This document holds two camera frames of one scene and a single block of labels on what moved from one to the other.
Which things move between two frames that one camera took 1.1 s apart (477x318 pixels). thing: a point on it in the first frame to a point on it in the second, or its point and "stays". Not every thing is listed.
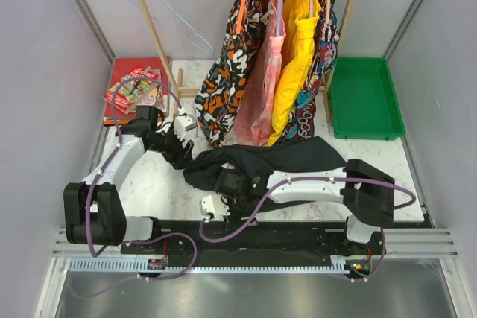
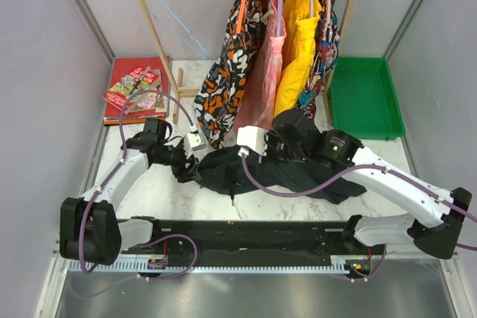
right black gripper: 235,218 to 269,138
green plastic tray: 364,100 stays
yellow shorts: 301,13 stays
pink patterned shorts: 258,103 stays
